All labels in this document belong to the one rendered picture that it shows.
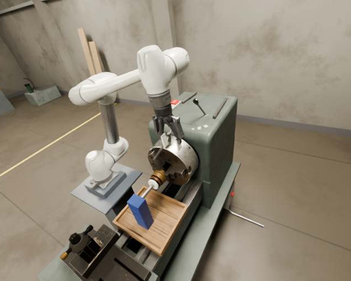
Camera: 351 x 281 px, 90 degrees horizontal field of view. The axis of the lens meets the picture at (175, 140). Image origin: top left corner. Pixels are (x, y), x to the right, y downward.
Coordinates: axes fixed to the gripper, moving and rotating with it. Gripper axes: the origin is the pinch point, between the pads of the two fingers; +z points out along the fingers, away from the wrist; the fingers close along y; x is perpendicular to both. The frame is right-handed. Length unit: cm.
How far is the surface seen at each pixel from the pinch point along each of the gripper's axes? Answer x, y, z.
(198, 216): 12, -3, 82
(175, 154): 7.0, -5.7, 14.7
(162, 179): -3.6, -10.5, 25.9
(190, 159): 12.6, 0.0, 21.2
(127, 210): -21, -32, 46
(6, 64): 192, -823, -25
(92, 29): 241, -350, -61
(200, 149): 22.5, 2.3, 21.1
